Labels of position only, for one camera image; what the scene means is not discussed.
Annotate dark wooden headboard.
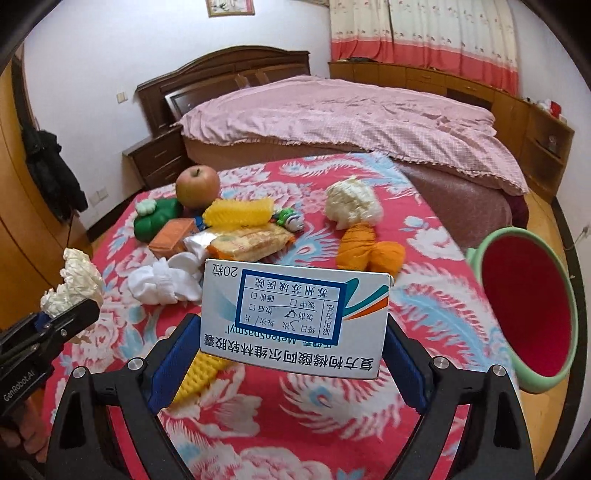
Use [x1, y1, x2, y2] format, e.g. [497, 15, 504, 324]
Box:
[136, 45, 311, 136]

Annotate wooden wardrobe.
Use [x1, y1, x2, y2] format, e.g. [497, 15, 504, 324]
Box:
[0, 65, 92, 329]

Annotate dark wooden nightstand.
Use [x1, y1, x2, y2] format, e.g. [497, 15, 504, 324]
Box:
[123, 126, 193, 189]

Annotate green bucket red inside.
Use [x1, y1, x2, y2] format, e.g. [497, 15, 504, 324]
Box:
[466, 227, 579, 394]

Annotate long wooden low cabinet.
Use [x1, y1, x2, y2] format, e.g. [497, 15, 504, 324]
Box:
[329, 59, 575, 202]

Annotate yellow snack bag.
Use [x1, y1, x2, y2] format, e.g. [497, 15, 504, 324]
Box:
[183, 223, 296, 262]

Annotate brown bed sheet mattress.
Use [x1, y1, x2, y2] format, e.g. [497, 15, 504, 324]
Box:
[184, 139, 530, 251]

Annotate white medicine box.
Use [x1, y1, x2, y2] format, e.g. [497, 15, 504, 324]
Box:
[200, 259, 391, 380]

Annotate red box on cabinet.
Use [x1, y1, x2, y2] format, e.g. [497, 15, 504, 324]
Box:
[549, 101, 562, 119]

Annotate pink checked quilt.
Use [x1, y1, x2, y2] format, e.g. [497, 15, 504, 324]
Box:
[177, 75, 529, 196]

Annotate red white floral curtain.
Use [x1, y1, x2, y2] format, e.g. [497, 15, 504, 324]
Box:
[329, 0, 519, 95]

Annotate orange small carton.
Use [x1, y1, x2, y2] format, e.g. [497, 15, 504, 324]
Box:
[148, 218, 198, 259]

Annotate crumpled cream paper ball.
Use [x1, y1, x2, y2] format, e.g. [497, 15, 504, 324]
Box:
[325, 176, 384, 230]

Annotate black hanging jacket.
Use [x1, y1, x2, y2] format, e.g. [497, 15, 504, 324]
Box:
[22, 126, 88, 221]

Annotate red apple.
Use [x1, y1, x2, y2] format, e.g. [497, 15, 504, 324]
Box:
[175, 165, 221, 210]

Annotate left hand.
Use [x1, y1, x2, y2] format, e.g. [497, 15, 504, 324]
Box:
[1, 398, 49, 464]

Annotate framed wall picture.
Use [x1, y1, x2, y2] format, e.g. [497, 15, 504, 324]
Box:
[206, 0, 256, 17]

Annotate cream paper wad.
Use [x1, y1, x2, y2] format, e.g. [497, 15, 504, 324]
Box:
[37, 248, 104, 329]

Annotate yellow foam net sleeve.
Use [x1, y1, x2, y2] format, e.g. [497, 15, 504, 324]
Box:
[202, 198, 274, 228]

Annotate green plush toy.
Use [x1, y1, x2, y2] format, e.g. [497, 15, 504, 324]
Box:
[133, 198, 183, 243]

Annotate red floral blanket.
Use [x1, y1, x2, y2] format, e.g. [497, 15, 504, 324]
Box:
[43, 153, 514, 479]

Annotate small green cartoon figure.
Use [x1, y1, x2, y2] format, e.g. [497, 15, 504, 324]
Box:
[273, 208, 304, 234]

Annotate white crumpled tissue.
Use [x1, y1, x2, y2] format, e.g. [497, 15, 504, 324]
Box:
[127, 252, 204, 305]

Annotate orange crumpled cloth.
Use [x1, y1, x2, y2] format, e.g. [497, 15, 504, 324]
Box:
[335, 223, 406, 278]

